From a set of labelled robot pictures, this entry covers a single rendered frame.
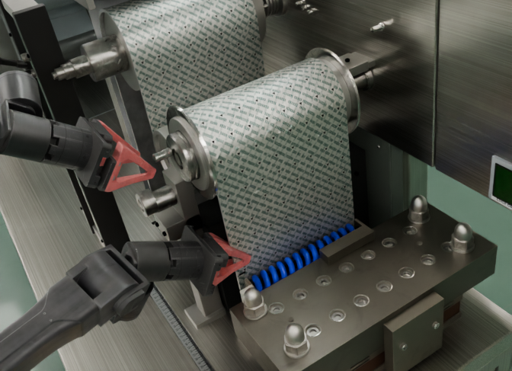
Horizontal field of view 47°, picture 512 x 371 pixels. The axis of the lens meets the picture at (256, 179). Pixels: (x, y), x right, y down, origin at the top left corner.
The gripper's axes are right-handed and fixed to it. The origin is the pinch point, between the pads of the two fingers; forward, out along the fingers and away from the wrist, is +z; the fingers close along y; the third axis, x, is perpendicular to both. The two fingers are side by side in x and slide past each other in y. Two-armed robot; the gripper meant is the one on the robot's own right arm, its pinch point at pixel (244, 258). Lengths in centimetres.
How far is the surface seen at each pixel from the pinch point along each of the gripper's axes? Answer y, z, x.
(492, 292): -34, 146, -39
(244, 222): 0.2, -2.4, 6.6
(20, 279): -167, 19, -113
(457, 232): 16.5, 25.3, 13.9
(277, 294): 6.3, 3.3, -2.7
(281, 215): 0.3, 4.2, 7.9
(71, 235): -51, -8, -24
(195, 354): -2.5, -1.5, -20.5
